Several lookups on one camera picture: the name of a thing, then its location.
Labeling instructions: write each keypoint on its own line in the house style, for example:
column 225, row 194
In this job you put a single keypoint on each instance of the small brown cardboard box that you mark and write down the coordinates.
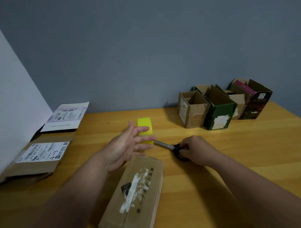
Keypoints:
column 238, row 103

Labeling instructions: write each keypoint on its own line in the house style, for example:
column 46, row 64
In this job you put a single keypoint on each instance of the plain brown carton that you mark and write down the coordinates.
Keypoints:
column 136, row 192

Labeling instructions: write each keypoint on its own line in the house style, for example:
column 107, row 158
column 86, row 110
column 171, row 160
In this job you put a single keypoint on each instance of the pink and black carton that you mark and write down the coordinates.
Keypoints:
column 256, row 103

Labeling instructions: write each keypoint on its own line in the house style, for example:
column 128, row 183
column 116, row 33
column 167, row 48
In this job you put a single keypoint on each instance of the brown carton with label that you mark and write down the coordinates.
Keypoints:
column 192, row 112

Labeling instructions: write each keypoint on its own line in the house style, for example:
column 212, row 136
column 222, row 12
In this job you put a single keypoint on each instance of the yellow tape roll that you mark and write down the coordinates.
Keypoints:
column 144, row 122

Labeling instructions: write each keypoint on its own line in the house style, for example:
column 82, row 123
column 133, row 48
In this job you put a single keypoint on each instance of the black scissors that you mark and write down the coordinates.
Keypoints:
column 171, row 148

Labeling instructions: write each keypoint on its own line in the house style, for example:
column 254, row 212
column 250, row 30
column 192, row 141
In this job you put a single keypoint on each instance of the person's left hand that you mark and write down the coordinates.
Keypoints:
column 122, row 148

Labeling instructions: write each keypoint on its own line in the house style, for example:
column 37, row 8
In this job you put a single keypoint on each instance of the green box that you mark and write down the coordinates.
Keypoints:
column 221, row 110

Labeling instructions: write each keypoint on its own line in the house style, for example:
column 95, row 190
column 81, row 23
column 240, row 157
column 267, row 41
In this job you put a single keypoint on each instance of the person's right hand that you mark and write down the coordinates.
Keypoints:
column 200, row 150

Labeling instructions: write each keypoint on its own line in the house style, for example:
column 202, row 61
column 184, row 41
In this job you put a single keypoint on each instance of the person's left forearm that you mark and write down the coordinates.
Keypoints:
column 68, row 199

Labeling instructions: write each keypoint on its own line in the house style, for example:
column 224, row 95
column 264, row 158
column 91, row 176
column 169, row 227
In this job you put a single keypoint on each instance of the black box white label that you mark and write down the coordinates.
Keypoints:
column 65, row 116

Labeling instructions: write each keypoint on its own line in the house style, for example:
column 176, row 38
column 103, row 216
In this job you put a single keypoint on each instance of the person's right forearm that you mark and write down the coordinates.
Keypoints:
column 256, row 190

